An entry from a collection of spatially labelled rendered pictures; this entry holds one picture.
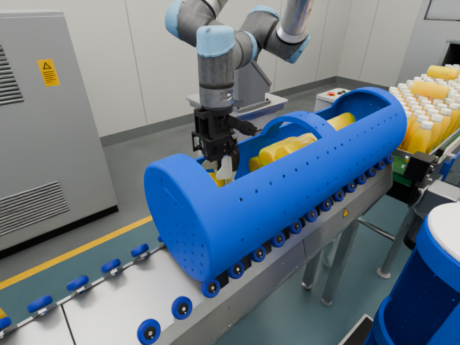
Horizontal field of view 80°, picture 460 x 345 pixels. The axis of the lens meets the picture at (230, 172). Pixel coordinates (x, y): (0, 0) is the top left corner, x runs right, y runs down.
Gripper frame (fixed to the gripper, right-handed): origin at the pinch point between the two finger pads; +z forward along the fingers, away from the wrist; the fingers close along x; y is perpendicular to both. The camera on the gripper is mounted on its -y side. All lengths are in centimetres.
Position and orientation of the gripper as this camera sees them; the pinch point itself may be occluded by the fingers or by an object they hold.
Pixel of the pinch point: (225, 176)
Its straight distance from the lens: 72.3
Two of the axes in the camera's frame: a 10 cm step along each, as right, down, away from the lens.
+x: 6.5, 4.1, -6.4
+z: 0.0, 8.4, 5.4
